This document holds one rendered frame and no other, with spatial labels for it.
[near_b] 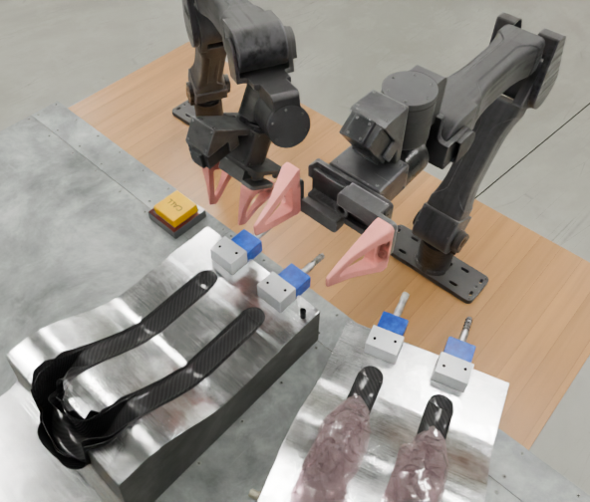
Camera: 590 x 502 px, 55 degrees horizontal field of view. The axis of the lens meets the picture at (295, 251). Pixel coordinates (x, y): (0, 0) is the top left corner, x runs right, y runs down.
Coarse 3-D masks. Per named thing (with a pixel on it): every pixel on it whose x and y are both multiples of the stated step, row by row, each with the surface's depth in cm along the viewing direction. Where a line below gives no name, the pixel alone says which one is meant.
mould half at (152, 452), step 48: (192, 240) 98; (144, 288) 93; (240, 288) 92; (48, 336) 82; (96, 336) 84; (192, 336) 87; (288, 336) 86; (96, 384) 77; (144, 384) 79; (240, 384) 82; (0, 432) 80; (144, 432) 73; (192, 432) 77; (0, 480) 76; (48, 480) 76; (96, 480) 76; (144, 480) 74
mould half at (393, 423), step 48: (336, 384) 85; (384, 384) 85; (432, 384) 85; (480, 384) 85; (288, 432) 76; (384, 432) 78; (480, 432) 81; (288, 480) 74; (384, 480) 73; (480, 480) 74
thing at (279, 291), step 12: (312, 264) 94; (276, 276) 90; (288, 276) 92; (300, 276) 92; (264, 288) 89; (276, 288) 89; (288, 288) 89; (300, 288) 91; (264, 300) 91; (276, 300) 87; (288, 300) 89
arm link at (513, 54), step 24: (504, 24) 78; (504, 48) 74; (528, 48) 74; (552, 48) 75; (456, 72) 71; (480, 72) 70; (504, 72) 72; (528, 72) 77; (552, 72) 80; (456, 96) 68; (480, 96) 68; (456, 120) 65
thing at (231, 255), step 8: (240, 232) 97; (248, 232) 97; (264, 232) 99; (224, 240) 95; (232, 240) 96; (240, 240) 96; (248, 240) 96; (256, 240) 96; (216, 248) 94; (224, 248) 94; (232, 248) 94; (240, 248) 94; (248, 248) 95; (256, 248) 96; (216, 256) 94; (224, 256) 92; (232, 256) 92; (240, 256) 93; (248, 256) 95; (224, 264) 93; (232, 264) 92; (240, 264) 94; (232, 272) 93
